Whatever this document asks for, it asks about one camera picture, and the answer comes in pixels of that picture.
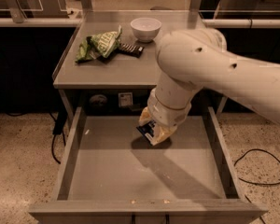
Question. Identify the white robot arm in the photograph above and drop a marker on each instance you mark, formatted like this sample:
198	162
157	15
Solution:
191	60

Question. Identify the green chip bag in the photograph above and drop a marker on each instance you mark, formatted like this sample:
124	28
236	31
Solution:
96	46

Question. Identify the dark brown snack bar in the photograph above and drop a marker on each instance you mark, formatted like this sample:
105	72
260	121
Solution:
131	50

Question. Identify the black power adapter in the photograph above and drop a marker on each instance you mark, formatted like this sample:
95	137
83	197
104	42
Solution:
60	121

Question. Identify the grey cabinet counter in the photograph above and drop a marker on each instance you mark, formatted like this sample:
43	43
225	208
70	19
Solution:
119	72

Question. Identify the white horizontal rail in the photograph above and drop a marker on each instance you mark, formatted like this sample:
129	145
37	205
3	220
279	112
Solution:
56	22

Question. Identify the white ceramic bowl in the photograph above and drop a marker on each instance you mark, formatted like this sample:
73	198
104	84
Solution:
145	29

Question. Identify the open grey top drawer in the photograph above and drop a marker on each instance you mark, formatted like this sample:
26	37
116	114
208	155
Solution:
110	174

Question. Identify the white label box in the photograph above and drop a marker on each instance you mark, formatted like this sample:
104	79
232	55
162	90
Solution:
125	99

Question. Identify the dark round object inside cabinet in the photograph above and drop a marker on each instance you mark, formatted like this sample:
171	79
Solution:
98	102

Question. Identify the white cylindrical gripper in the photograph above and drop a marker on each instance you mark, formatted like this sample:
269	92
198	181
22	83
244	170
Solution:
167	116

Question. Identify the blue rxbar blueberry bar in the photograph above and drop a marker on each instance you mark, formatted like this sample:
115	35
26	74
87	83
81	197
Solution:
147	130

